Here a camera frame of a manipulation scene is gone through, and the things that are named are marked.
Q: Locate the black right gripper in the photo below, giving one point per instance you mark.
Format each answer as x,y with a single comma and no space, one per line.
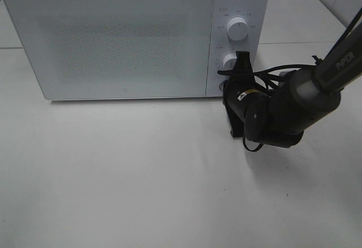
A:
246,102

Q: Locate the white timer knob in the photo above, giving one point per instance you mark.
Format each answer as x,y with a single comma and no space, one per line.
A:
229,61

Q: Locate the round door release button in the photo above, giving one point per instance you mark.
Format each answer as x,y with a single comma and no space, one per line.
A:
222,85

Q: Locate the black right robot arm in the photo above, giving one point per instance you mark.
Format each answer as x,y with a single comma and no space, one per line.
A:
275,106

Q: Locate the upper white power knob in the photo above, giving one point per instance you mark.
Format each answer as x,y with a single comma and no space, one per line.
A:
237,28

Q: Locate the white microwave oven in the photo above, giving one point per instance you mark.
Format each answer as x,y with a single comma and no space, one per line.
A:
240,4

